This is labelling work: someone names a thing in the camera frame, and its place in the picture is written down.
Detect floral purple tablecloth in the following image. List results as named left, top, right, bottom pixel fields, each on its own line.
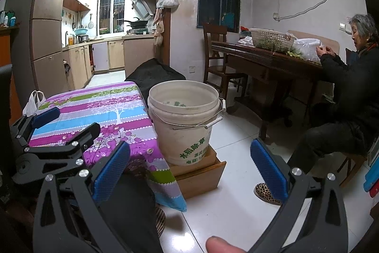
left=28, top=82, right=188, bottom=212

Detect beige base cabinet stove side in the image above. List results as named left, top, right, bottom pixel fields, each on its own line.
left=122, top=35, right=156, bottom=78

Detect leopard print slipper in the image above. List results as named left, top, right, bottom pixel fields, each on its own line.
left=254, top=183, right=283, bottom=206

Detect hanging beige bags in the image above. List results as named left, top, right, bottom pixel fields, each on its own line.
left=153, top=8, right=165, bottom=47

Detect black wok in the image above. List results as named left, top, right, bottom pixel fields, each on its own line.
left=123, top=17, right=149, bottom=30

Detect orange wooden cabinet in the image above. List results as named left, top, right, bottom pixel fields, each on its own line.
left=0, top=26, right=23, bottom=126

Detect wooden drawer box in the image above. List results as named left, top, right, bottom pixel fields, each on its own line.
left=169, top=146, right=227, bottom=200

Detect black cloth cover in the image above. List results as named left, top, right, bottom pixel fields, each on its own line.
left=124, top=58, right=186, bottom=107

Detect wooden stool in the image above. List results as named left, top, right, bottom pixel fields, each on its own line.
left=338, top=149, right=368, bottom=186

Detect person's right hand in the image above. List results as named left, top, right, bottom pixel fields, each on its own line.
left=206, top=236, right=246, bottom=253

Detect kitchen window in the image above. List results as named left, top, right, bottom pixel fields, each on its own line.
left=98, top=0, right=128, bottom=34

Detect dark wooden dining table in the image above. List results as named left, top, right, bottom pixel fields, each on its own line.
left=211, top=41, right=326, bottom=141

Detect beige base cabinet under window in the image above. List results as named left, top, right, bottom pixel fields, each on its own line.
left=92, top=40, right=125, bottom=71

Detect beige base cabinet sink side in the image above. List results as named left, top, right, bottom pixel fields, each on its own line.
left=62, top=44, right=94, bottom=90

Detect white woven basket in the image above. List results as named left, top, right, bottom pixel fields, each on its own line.
left=248, top=28, right=297, bottom=52

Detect patterned slipper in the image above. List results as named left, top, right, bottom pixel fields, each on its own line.
left=154, top=206, right=167, bottom=240

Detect large white plastic bag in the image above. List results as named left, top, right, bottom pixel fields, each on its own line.
left=292, top=38, right=323, bottom=64

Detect beige refrigerator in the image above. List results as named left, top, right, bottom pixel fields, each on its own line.
left=4, top=0, right=70, bottom=93

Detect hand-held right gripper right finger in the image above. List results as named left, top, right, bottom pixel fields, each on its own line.
left=250, top=138, right=349, bottom=253

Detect blue plastic object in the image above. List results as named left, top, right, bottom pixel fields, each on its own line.
left=364, top=162, right=379, bottom=192

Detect dark wooden chair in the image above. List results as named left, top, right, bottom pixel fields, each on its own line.
left=203, top=22, right=248, bottom=93

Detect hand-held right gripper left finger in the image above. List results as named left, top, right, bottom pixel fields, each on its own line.
left=33, top=140, right=140, bottom=253

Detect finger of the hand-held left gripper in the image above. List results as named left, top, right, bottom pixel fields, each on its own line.
left=24, top=123, right=102, bottom=165
left=10, top=107, right=60, bottom=150

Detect tan cardboard board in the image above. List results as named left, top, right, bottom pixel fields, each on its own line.
left=287, top=30, right=341, bottom=58

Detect white plastic bucket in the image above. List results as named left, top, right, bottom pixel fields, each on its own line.
left=147, top=80, right=227, bottom=166

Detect steel range hood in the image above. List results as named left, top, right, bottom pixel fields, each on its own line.
left=132, top=0, right=156, bottom=18

